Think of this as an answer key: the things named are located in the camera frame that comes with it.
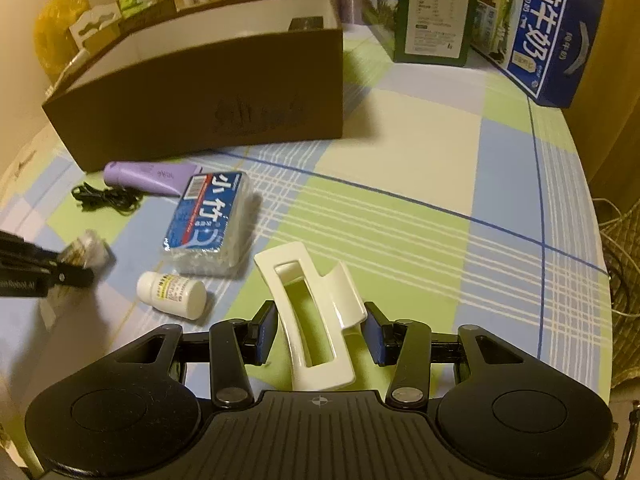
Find quilted chair cushion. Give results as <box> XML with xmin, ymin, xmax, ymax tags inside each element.
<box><xmin>593</xmin><ymin>198</ymin><xmax>639</xmax><ymax>388</ymax></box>

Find black product box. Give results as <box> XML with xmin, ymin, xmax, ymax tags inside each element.
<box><xmin>288</xmin><ymin>15</ymin><xmax>324</xmax><ymax>32</ymax></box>

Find cotton swab bag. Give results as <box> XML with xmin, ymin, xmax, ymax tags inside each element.
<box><xmin>58</xmin><ymin>230</ymin><xmax>111</xmax><ymax>271</ymax></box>

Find purple cosmetic tube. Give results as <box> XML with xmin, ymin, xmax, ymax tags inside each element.
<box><xmin>103</xmin><ymin>162</ymin><xmax>200</xmax><ymax>196</ymax></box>

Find white pill bottle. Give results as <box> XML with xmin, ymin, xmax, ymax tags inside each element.
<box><xmin>137</xmin><ymin>272</ymin><xmax>207</xmax><ymax>320</ymax></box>

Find black cable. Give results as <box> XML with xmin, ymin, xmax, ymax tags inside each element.
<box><xmin>70</xmin><ymin>182</ymin><xmax>143</xmax><ymax>215</ymax></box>

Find blue milk carton box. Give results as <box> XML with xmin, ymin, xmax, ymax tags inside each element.
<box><xmin>472</xmin><ymin>0</ymin><xmax>604</xmax><ymax>108</ymax></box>

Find white paper hanger box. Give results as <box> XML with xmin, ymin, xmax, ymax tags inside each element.
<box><xmin>70</xmin><ymin>3</ymin><xmax>122</xmax><ymax>54</ymax></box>

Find white hair claw clip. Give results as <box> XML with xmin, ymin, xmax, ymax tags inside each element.
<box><xmin>254</xmin><ymin>242</ymin><xmax>367</xmax><ymax>391</ymax></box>

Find blue tissue pack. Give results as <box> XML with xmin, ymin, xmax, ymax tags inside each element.
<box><xmin>163</xmin><ymin>171</ymin><xmax>253</xmax><ymax>276</ymax></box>

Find green milk carton box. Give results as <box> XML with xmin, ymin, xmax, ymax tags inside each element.
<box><xmin>392</xmin><ymin>0</ymin><xmax>477</xmax><ymax>67</ymax></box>

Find yellow plastic bag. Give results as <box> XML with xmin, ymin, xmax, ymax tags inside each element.
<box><xmin>34</xmin><ymin>0</ymin><xmax>91</xmax><ymax>84</ymax></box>

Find brown cardboard storage box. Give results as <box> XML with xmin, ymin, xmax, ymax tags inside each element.
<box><xmin>42</xmin><ymin>0</ymin><xmax>343</xmax><ymax>171</ymax></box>

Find green tissue packs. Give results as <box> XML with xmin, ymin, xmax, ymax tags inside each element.
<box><xmin>117</xmin><ymin>0</ymin><xmax>153</xmax><ymax>18</ymax></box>

